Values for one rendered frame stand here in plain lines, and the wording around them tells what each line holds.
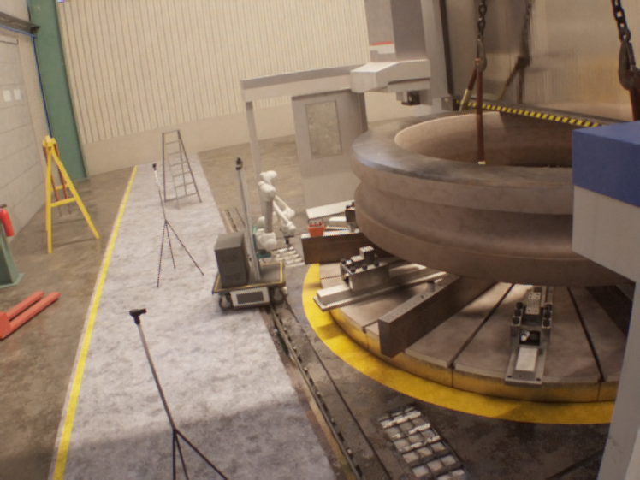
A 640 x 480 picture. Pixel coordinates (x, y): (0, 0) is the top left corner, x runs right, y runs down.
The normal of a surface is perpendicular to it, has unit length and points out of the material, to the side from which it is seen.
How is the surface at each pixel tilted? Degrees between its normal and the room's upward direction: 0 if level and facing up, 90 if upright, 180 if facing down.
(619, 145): 90
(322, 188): 90
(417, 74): 90
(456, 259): 90
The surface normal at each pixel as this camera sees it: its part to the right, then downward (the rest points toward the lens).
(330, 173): 0.32, 0.29
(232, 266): 0.11, 0.33
